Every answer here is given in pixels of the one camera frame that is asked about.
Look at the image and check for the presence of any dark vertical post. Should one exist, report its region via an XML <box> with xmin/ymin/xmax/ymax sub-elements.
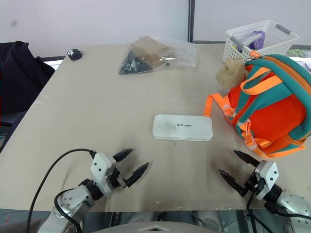
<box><xmin>188</xmin><ymin>0</ymin><xmax>195</xmax><ymax>43</ymax></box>

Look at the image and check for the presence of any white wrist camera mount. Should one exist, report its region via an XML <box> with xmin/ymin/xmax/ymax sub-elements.
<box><xmin>253</xmin><ymin>160</ymin><xmax>279</xmax><ymax>201</ymax></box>
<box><xmin>90</xmin><ymin>152</ymin><xmax>118</xmax><ymax>196</ymax></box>

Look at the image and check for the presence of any clear plastic bag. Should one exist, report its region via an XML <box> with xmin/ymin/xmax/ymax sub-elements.
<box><xmin>118</xmin><ymin>35</ymin><xmax>199</xmax><ymax>76</ymax></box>

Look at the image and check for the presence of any grey rounded robot body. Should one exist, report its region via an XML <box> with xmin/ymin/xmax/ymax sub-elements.
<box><xmin>96</xmin><ymin>219</ymin><xmax>217</xmax><ymax>233</ymax></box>

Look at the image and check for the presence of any green plant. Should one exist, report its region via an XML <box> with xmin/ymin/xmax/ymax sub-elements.
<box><xmin>288</xmin><ymin>48</ymin><xmax>311</xmax><ymax>59</ymax></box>

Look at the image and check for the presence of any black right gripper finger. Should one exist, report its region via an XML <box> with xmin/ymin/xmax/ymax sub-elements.
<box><xmin>217</xmin><ymin>168</ymin><xmax>248</xmax><ymax>198</ymax></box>
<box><xmin>233</xmin><ymin>150</ymin><xmax>260</xmax><ymax>168</ymax></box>

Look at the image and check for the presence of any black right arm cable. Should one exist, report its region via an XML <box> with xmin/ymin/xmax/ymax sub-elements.
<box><xmin>245</xmin><ymin>178</ymin><xmax>268</xmax><ymax>233</ymax></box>

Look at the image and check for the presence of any beige plush toy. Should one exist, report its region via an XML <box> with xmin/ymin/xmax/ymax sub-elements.
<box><xmin>215</xmin><ymin>58</ymin><xmax>249</xmax><ymax>90</ymax></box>

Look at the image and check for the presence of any purple item in basket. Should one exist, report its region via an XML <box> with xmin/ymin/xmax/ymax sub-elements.
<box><xmin>245</xmin><ymin>31</ymin><xmax>266</xmax><ymax>50</ymax></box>

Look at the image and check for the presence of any brown cardboard package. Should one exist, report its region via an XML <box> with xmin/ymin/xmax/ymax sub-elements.
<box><xmin>130</xmin><ymin>36</ymin><xmax>176</xmax><ymax>69</ymax></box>

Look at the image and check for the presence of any black pouch with paw print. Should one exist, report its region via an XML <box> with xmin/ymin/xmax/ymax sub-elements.
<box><xmin>67</xmin><ymin>49</ymin><xmax>84</xmax><ymax>62</ymax></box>

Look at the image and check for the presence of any dark jacket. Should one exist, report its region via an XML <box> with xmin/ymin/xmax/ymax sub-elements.
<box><xmin>0</xmin><ymin>41</ymin><xmax>56</xmax><ymax>117</ymax></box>

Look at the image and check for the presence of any white plastic basket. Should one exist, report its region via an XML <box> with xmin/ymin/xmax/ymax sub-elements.
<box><xmin>222</xmin><ymin>20</ymin><xmax>300</xmax><ymax>65</ymax></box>

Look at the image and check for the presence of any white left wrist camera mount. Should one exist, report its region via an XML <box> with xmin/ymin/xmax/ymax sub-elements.
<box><xmin>90</xmin><ymin>152</ymin><xmax>118</xmax><ymax>196</ymax></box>

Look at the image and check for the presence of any bag of black screws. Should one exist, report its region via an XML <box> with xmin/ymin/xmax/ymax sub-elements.
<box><xmin>118</xmin><ymin>49</ymin><xmax>155</xmax><ymax>76</ymax></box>

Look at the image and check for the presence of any orange and teal backpack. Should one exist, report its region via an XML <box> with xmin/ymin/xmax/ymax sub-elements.
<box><xmin>203</xmin><ymin>50</ymin><xmax>311</xmax><ymax>159</ymax></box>

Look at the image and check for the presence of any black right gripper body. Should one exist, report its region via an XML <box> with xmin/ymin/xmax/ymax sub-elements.
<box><xmin>244</xmin><ymin>172</ymin><xmax>264</xmax><ymax>194</ymax></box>

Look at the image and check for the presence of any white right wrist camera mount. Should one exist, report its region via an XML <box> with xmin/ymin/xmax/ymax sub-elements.
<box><xmin>253</xmin><ymin>160</ymin><xmax>279</xmax><ymax>201</ymax></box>

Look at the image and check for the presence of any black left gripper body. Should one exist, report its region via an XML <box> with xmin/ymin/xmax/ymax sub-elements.
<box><xmin>105</xmin><ymin>160</ymin><xmax>128</xmax><ymax>192</ymax></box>

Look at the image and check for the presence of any white rectangular case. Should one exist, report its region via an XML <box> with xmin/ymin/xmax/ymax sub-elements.
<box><xmin>152</xmin><ymin>114</ymin><xmax>214</xmax><ymax>142</ymax></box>

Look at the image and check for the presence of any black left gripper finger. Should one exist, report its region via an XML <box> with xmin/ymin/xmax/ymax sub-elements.
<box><xmin>125</xmin><ymin>162</ymin><xmax>150</xmax><ymax>188</ymax></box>
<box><xmin>113</xmin><ymin>148</ymin><xmax>134</xmax><ymax>163</ymax></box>

